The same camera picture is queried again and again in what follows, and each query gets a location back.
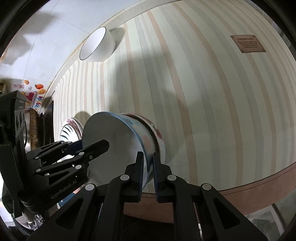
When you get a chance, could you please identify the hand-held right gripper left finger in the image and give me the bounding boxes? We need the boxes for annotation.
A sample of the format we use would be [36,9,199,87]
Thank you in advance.
[26,151,145,241]

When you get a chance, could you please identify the white plate with blue stripes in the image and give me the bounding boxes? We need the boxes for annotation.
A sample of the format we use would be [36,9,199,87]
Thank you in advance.
[60,124,82,143]

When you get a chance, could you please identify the white plate with pink flowers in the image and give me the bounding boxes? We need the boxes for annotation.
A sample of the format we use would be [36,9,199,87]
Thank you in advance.
[65,118,85,132]

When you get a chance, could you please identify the white bowl with dark rim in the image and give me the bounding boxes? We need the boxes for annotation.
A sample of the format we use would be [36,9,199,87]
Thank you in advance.
[79,27,116,63]

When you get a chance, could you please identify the white bowl with red flowers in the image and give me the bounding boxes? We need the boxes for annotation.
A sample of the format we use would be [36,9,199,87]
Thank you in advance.
[120,113,166,165]

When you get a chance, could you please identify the white bowl with blue rim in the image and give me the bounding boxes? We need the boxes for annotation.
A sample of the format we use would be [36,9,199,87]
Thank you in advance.
[82,112,155,193]

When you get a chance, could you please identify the colourful wall stickers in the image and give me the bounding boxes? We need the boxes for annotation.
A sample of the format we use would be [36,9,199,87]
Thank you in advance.
[13,80,49,109]

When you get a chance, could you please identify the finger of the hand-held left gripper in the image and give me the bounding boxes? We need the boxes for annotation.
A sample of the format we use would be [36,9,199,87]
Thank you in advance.
[25,140,84,167]
[35,140,110,183]

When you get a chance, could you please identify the striped cat print table cloth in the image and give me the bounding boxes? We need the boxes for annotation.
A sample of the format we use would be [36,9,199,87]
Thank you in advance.
[53,0,296,224]

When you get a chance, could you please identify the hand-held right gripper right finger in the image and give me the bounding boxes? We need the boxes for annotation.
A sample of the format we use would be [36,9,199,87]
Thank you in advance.
[151,152,267,241]

